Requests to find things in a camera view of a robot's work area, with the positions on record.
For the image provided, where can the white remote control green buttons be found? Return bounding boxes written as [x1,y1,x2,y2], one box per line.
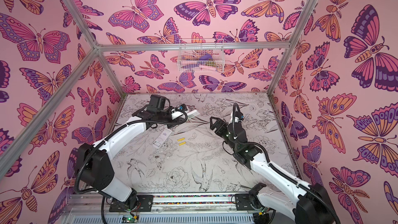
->
[152,128,173,149]

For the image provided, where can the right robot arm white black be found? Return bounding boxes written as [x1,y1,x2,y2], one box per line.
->
[210,117,341,224]

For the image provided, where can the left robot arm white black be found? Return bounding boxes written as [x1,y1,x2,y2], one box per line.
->
[74,94,174,205]

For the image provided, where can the purple item in basket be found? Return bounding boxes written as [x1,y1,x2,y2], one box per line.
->
[198,54,213,63]

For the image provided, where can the green circuit board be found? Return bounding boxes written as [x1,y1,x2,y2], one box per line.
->
[121,215,138,224]

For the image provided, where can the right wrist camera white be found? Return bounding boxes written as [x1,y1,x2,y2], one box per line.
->
[229,113,244,123]

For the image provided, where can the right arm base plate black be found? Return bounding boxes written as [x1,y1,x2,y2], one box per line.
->
[231,193,274,213]

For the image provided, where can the white wire basket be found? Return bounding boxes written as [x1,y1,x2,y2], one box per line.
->
[176,38,225,73]

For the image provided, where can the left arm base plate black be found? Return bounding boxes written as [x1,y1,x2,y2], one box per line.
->
[109,195,154,213]

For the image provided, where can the aluminium front rail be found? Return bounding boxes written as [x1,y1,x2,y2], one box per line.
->
[63,191,324,217]

